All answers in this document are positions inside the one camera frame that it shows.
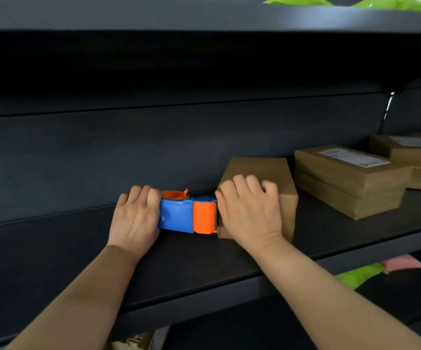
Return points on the blue and orange tape dispenser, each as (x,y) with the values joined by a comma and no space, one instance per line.
(181,215)

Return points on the person's right forearm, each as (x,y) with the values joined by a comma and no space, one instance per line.
(327,302)

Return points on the dark metal shelving unit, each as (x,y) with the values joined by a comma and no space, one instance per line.
(86,149)

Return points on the flat brown parcel, white label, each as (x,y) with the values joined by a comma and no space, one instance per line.
(356,171)

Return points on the person's right hand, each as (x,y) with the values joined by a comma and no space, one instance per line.
(250,218)

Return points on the pink plastic mailer bag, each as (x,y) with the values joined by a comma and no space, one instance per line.
(402,263)

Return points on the flat brown parcel, unlabelled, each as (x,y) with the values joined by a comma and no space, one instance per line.
(345,202)

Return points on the person's right little finger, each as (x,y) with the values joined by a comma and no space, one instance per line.
(270,190)

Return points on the person's left middle finger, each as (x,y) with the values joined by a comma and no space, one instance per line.
(145,195)

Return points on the plain brown cardboard box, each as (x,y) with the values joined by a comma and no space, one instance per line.
(268,167)

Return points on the person's left forearm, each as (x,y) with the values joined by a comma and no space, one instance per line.
(82,302)

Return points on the green plastic mailer bag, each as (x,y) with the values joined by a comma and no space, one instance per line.
(358,276)
(392,3)
(298,0)

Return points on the person's right middle finger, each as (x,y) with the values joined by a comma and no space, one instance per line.
(241,184)

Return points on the person's right thumb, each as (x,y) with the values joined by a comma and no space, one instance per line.
(220,209)

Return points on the person's left hand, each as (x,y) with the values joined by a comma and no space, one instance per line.
(134,224)

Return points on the person's left little finger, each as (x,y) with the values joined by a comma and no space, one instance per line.
(122,199)

